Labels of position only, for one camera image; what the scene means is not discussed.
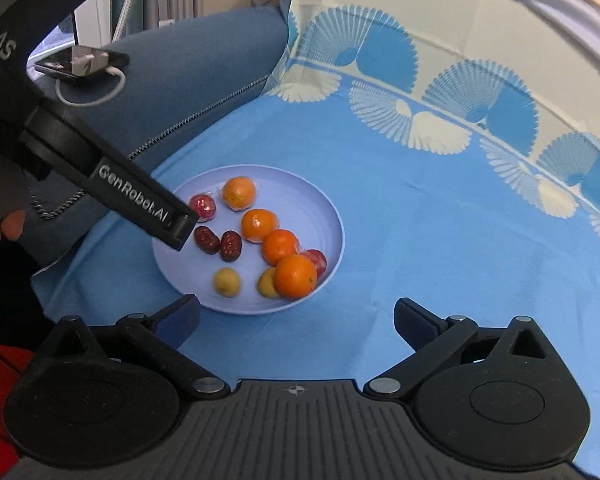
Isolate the lavender plastic plate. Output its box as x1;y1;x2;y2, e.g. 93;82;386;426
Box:
151;165;345;316

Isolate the red garment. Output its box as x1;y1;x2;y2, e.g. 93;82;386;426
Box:
0;342;39;480

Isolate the grey-blue zippered pillow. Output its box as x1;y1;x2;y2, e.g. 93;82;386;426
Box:
27;7;289;277

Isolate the black smartphone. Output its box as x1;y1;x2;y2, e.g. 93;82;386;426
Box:
34;45;131;85

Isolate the red jujube date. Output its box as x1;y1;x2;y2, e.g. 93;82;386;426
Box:
220;230;243;263
194;226;222;256

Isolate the orange tangerine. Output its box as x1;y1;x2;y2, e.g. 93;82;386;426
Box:
261;229;301;267
221;176;257;211
273;254;318;300
240;208;279;244

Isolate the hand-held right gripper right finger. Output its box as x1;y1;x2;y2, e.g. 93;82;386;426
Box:
362;297;565;402

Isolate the plastic-wrapped red fruit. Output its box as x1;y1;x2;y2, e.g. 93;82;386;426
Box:
188;194;217;223
302;248;328;281

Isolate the white charging cable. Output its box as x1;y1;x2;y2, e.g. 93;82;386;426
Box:
55;66;127;108

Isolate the blue fan-patterned bed sheet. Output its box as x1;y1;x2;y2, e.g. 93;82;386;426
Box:
30;0;600;480

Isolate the white bed rail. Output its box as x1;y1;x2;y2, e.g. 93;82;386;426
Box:
450;0;600;88

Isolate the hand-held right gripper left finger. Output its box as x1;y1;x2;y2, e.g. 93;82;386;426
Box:
32;294;232;402

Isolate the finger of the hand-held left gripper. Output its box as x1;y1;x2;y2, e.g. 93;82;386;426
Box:
86;151;200;252

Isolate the white cabinet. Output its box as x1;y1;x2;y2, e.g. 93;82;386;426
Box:
72;0;148;52

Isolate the white braided cable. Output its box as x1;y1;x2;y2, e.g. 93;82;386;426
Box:
111;0;145;44

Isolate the small yellow fruit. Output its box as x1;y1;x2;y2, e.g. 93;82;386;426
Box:
214;267;242;297
257;267;283;299

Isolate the person's left hand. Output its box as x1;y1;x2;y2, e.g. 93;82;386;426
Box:
0;208;27;261

